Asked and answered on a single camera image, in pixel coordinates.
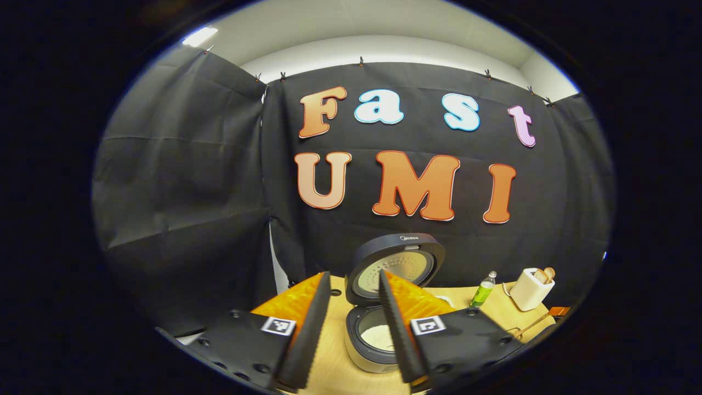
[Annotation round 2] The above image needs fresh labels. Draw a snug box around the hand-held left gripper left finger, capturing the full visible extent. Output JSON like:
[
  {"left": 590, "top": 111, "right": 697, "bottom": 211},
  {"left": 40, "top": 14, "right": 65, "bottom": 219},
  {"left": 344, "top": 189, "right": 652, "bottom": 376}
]
[{"left": 155, "top": 270, "right": 332, "bottom": 393}]

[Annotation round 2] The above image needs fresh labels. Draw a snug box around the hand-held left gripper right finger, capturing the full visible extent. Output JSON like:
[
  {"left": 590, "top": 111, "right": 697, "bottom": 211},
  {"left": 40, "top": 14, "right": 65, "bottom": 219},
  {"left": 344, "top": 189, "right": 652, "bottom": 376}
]
[{"left": 378, "top": 269, "right": 524, "bottom": 393}]

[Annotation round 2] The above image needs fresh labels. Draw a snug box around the white rice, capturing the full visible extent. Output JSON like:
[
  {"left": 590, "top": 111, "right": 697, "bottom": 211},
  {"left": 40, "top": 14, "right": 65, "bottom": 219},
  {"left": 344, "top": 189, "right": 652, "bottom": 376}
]
[{"left": 359, "top": 325, "right": 397, "bottom": 353}]

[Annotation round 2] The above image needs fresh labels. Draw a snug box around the white toaster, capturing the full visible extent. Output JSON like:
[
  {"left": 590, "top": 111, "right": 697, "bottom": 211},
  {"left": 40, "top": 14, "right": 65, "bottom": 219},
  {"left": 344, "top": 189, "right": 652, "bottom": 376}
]
[{"left": 510, "top": 267, "right": 556, "bottom": 312}]

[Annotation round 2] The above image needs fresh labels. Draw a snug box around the black backdrop cloth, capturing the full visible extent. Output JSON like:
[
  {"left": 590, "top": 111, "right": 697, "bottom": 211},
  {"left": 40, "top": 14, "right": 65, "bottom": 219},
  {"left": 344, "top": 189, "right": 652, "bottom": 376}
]
[{"left": 92, "top": 44, "right": 615, "bottom": 338}]

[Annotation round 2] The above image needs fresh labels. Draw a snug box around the green label drink bottle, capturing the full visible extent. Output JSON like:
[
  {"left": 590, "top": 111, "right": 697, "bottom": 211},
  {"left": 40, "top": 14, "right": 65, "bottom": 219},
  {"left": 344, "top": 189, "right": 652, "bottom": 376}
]
[{"left": 470, "top": 271, "right": 497, "bottom": 308}]

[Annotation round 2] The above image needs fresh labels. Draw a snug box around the black rice cooker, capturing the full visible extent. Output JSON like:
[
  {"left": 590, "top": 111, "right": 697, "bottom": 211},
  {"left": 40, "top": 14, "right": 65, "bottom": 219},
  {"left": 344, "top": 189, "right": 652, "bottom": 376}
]
[{"left": 344, "top": 232, "right": 446, "bottom": 374}]

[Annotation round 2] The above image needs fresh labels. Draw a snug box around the wooden spoon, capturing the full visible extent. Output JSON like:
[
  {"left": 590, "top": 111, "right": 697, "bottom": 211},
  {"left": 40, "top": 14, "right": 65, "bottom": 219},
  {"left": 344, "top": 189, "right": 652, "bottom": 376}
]
[{"left": 514, "top": 313, "right": 552, "bottom": 339}]

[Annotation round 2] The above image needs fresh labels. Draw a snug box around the ceiling light panel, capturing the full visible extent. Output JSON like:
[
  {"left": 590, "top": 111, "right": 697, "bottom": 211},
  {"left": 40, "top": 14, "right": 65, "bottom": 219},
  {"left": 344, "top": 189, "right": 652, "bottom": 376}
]
[{"left": 182, "top": 26, "right": 219, "bottom": 48}]

